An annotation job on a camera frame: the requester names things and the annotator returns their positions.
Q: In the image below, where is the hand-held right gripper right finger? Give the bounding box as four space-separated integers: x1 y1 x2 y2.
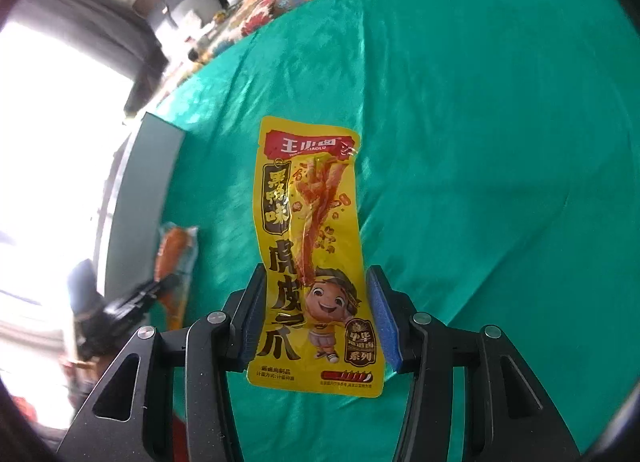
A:
365 265 583 462

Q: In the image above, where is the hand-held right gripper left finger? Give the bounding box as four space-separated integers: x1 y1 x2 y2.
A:
55 263 268 462

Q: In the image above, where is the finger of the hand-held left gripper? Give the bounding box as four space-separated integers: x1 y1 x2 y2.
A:
107 275 181 323

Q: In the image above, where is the orange snack packet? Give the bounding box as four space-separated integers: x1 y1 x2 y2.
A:
155 225 201 330

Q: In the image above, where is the grey board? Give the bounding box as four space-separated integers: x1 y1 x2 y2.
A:
107 111 183 288

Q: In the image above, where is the yellow snack packet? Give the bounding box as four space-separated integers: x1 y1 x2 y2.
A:
247 115 386 397

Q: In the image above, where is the grey curtain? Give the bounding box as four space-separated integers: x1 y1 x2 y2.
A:
30 0 171 113

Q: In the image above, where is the floral bed sheet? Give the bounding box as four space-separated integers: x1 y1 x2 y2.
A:
160 0 601 93

